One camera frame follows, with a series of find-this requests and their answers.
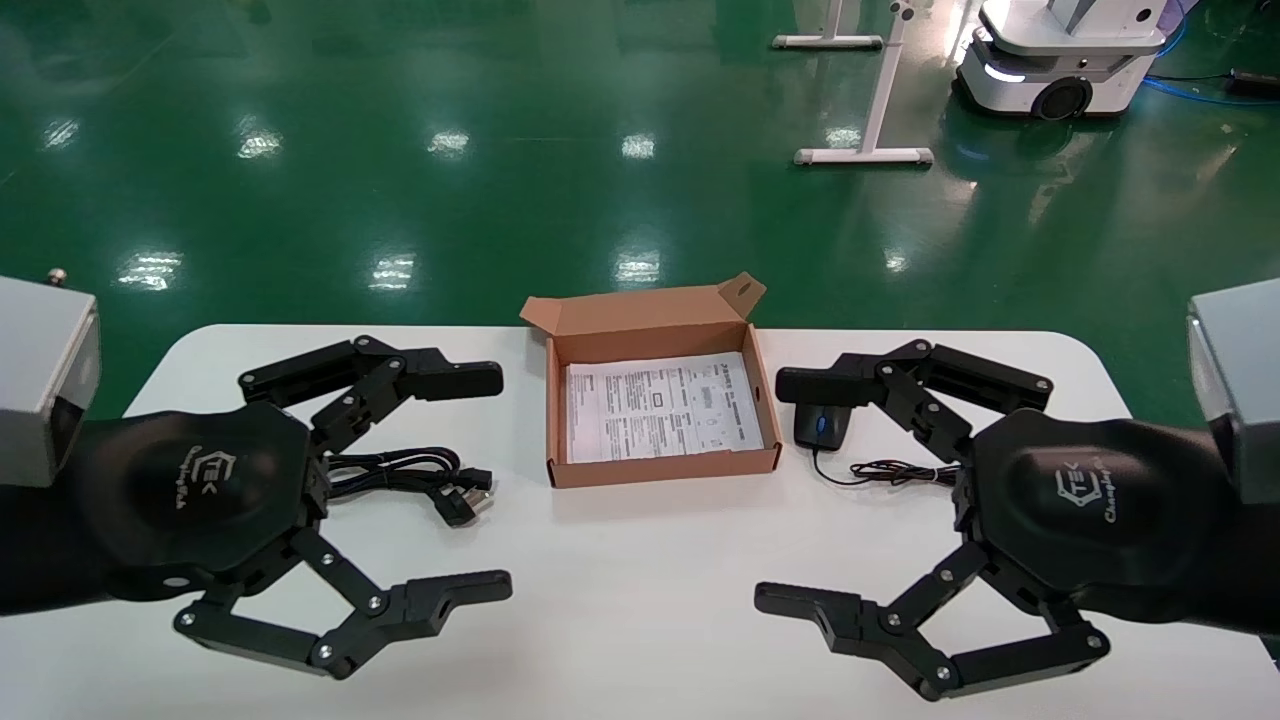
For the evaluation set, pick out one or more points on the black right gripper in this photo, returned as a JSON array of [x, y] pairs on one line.
[[1100, 510]]

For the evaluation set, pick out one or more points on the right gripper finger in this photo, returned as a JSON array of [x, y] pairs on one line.
[[820, 387]]

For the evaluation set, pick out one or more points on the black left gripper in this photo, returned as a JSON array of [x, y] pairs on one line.
[[190, 490]]

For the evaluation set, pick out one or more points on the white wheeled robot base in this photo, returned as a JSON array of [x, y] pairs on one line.
[[1050, 60]]

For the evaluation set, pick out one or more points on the brown cardboard box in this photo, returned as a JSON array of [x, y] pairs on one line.
[[660, 320]]

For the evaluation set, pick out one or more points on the printed white paper sheet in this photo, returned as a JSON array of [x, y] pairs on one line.
[[660, 410]]

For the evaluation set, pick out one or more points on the white metal stand leg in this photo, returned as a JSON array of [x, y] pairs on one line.
[[825, 41], [865, 156]]

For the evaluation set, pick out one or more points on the black power adapter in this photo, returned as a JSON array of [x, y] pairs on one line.
[[1255, 82]]

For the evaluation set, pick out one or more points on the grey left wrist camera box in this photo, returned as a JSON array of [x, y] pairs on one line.
[[40, 370]]

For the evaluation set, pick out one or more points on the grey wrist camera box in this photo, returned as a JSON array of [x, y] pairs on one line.
[[40, 370], [1245, 390]]

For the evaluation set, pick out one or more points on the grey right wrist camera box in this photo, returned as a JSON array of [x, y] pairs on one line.
[[1245, 390]]

